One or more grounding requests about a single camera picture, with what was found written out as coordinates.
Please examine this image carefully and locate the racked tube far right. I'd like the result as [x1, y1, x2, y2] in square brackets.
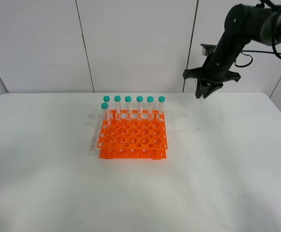
[158, 96, 165, 115]

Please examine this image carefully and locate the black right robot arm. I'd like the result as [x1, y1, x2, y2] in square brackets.
[183, 0, 281, 99]

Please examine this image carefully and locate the orange test tube rack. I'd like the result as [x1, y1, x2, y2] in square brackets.
[97, 109, 168, 160]

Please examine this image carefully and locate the racked tube front left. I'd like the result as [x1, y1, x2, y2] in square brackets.
[101, 102, 111, 126]

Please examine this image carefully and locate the racked tube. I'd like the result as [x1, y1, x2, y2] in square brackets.
[101, 102, 111, 126]
[102, 95, 111, 114]
[136, 96, 143, 115]
[158, 96, 165, 115]
[125, 96, 132, 115]
[147, 96, 154, 120]
[114, 95, 121, 118]

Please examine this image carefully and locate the racked tube back left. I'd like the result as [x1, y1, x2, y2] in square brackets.
[102, 95, 111, 114]

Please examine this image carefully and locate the black right camera cable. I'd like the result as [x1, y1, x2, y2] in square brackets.
[234, 0, 281, 68]

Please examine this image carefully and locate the teal capped clear test tube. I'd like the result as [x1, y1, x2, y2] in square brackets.
[199, 96, 205, 104]

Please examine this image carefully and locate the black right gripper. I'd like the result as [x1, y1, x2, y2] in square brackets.
[183, 44, 241, 99]

